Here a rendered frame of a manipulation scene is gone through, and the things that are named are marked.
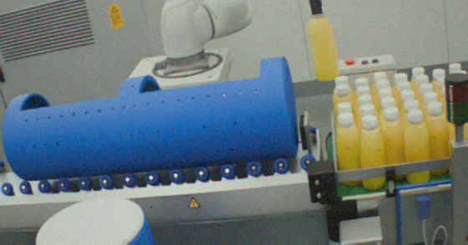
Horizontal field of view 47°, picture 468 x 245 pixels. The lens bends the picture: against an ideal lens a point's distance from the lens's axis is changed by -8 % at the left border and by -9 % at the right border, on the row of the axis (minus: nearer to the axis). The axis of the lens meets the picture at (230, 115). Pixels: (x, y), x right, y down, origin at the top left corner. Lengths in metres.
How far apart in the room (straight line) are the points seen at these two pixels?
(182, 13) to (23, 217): 0.97
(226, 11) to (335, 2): 2.26
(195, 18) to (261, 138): 0.84
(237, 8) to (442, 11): 2.59
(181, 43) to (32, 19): 1.48
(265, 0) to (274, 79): 2.95
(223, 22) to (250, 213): 0.91
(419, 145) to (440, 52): 3.22
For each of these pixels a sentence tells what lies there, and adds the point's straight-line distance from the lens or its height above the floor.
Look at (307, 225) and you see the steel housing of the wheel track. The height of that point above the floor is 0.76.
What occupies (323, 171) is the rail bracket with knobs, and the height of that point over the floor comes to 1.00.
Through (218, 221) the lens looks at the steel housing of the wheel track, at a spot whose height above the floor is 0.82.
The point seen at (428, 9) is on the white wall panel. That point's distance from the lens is 4.60.
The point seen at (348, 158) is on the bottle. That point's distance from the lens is 1.56.
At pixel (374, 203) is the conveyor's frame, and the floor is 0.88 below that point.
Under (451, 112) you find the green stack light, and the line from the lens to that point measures 1.29.
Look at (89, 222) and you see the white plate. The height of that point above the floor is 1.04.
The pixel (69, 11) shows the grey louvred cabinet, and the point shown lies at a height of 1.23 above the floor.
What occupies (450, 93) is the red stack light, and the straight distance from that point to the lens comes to 1.27.
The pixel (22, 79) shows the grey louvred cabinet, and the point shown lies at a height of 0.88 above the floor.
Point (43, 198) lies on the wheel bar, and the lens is 1.89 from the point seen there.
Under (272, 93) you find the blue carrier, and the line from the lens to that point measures 1.53.
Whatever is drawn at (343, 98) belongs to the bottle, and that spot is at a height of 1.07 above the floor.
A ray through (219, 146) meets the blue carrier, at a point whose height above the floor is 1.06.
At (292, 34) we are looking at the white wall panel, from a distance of 4.53.
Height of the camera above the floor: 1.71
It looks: 22 degrees down
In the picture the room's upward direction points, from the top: 11 degrees counter-clockwise
